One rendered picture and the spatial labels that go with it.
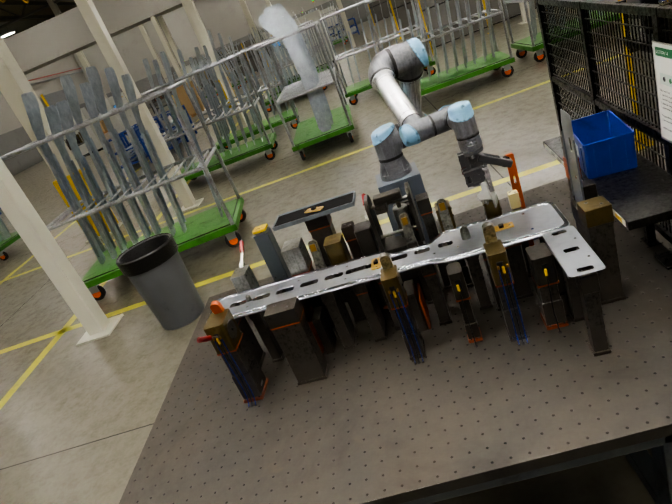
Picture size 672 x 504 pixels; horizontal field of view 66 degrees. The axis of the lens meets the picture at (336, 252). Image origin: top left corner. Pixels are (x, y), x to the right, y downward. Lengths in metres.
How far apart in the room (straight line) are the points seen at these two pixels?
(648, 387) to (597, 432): 0.21
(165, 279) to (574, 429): 3.51
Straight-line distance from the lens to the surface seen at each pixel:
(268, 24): 8.20
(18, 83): 9.14
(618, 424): 1.58
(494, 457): 1.54
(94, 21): 8.23
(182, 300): 4.55
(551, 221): 1.88
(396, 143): 2.37
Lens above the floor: 1.87
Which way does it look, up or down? 24 degrees down
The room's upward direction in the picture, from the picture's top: 22 degrees counter-clockwise
